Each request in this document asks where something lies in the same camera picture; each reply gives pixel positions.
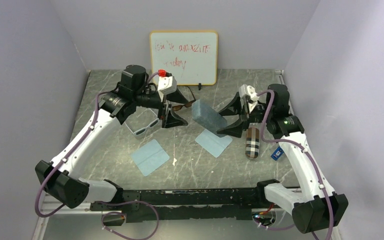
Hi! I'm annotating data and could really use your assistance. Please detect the plaid glasses case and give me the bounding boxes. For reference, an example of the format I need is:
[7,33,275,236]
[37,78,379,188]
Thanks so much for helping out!
[245,127,260,159]

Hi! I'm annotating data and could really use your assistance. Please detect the white frame sunglasses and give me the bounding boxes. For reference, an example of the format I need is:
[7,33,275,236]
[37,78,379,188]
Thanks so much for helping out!
[124,107,160,138]

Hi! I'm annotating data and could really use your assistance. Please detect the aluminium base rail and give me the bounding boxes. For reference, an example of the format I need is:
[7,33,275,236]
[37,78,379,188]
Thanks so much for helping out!
[35,65,349,234]

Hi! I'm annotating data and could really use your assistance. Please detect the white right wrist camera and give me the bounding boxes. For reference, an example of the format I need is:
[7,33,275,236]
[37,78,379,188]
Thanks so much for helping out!
[238,84,259,115]

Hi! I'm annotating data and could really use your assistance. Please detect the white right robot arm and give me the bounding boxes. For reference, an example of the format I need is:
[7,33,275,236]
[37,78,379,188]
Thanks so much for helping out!
[217,83,349,240]

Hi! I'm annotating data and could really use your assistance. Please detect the light blue cloth left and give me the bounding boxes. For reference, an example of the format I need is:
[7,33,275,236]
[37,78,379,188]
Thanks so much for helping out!
[130,139,170,177]

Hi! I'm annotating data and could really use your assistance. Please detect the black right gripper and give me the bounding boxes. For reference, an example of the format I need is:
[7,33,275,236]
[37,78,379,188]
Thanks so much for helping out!
[215,92,273,138]

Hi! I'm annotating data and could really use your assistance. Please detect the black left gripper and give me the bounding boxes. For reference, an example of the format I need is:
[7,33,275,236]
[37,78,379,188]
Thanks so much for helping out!
[133,87,188,128]

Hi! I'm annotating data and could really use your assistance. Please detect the yellow framed whiteboard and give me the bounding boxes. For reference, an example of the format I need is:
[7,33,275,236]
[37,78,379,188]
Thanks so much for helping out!
[149,30,219,86]

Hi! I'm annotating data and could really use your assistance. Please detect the blue glasses case green lining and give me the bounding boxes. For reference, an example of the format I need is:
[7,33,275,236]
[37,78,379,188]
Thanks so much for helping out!
[191,99,228,137]

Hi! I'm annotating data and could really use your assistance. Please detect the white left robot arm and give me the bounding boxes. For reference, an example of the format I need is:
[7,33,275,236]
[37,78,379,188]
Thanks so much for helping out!
[34,64,188,210]

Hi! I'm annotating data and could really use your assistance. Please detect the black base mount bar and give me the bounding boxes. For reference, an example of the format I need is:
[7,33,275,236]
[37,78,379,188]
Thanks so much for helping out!
[89,186,279,223]

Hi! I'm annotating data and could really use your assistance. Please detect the brown tortoise sunglasses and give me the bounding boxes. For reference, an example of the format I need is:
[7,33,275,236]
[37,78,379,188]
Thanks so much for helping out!
[172,85,197,112]

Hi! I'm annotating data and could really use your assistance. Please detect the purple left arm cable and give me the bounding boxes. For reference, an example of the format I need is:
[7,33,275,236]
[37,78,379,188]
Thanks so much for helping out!
[34,71,166,240]

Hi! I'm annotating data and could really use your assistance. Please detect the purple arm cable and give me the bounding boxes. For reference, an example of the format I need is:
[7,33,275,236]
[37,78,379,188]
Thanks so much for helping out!
[252,89,335,240]
[34,71,166,240]

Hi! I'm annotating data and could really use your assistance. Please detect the light blue cloth right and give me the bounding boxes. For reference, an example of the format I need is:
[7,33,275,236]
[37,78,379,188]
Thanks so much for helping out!
[195,129,233,158]

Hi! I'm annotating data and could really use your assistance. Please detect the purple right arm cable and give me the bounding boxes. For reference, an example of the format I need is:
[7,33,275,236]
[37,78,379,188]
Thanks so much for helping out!
[252,89,335,240]

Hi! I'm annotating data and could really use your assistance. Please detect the small blue card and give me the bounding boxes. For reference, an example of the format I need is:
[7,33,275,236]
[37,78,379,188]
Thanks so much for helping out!
[270,146,284,161]

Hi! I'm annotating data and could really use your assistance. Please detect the light blue cloth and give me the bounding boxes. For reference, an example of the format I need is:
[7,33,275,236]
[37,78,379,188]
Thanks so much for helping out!
[195,129,233,158]
[130,139,170,177]

